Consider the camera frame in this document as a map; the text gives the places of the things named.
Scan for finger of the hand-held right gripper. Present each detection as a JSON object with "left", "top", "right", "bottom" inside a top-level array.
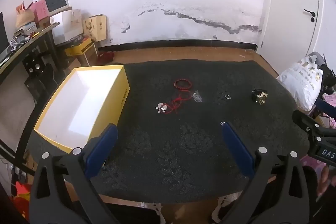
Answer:
[{"left": 292, "top": 110, "right": 336, "bottom": 147}]

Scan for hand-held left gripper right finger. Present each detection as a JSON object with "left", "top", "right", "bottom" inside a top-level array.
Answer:
[{"left": 221, "top": 122, "right": 319, "bottom": 224}]

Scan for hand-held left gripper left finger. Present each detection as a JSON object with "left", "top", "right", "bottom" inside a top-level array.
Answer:
[{"left": 28, "top": 123, "right": 118, "bottom": 224}]

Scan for large yellow cardboard box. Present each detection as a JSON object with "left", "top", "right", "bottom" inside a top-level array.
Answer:
[{"left": 34, "top": 64, "right": 131, "bottom": 154}]

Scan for red bead bracelet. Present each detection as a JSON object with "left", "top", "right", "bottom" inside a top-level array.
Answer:
[{"left": 173, "top": 79, "right": 193, "bottom": 90}]

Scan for person's right hand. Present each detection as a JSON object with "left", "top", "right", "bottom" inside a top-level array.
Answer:
[{"left": 316, "top": 165, "right": 332, "bottom": 197}]

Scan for pink printed cloth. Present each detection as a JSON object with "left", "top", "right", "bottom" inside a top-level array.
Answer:
[{"left": 322, "top": 93, "right": 336, "bottom": 130}]

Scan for white printed plastic bag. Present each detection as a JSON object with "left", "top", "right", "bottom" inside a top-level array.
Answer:
[{"left": 276, "top": 55, "right": 324, "bottom": 111}]

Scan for dark patterned mat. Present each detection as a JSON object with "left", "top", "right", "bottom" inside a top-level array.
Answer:
[{"left": 64, "top": 59, "right": 310, "bottom": 205}]

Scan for white shoe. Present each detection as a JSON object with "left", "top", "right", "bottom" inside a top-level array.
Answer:
[
  {"left": 211, "top": 194, "right": 239, "bottom": 223},
  {"left": 140, "top": 202, "right": 166, "bottom": 224}
]

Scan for dark red cloth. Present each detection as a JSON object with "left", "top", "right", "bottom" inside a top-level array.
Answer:
[{"left": 98, "top": 52, "right": 114, "bottom": 63}]

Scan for brown cardboard box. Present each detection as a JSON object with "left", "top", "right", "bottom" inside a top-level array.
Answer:
[{"left": 76, "top": 43, "right": 99, "bottom": 67}]

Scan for red orange cloth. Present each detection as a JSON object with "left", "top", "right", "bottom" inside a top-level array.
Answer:
[{"left": 12, "top": 181, "right": 30, "bottom": 216}]

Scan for small yellow flat box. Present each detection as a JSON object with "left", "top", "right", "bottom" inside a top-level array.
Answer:
[{"left": 64, "top": 38, "right": 93, "bottom": 57}]

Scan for black speaker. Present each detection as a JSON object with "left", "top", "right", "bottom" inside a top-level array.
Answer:
[{"left": 22, "top": 53, "right": 50, "bottom": 75}]

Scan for white door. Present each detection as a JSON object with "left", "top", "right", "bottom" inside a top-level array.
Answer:
[{"left": 270, "top": 0, "right": 336, "bottom": 63}]

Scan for white cardboard box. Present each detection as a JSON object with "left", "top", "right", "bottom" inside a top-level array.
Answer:
[{"left": 50, "top": 9, "right": 86, "bottom": 46}]

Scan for black desk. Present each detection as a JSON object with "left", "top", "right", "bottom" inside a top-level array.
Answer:
[{"left": 0, "top": 21, "right": 67, "bottom": 84}]

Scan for pink box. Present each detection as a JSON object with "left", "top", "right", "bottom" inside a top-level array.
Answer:
[{"left": 29, "top": 0, "right": 50, "bottom": 23}]

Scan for brown paper bag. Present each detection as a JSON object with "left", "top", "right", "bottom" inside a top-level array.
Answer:
[{"left": 15, "top": 5, "right": 36, "bottom": 29}]

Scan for black and gold bracelet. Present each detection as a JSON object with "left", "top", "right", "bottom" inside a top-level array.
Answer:
[{"left": 251, "top": 89, "right": 268, "bottom": 105}]

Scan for red string necklace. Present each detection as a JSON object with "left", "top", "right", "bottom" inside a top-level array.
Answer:
[{"left": 167, "top": 90, "right": 192, "bottom": 114}]

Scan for black door handle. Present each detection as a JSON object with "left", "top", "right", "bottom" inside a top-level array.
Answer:
[{"left": 304, "top": 9, "right": 316, "bottom": 23}]

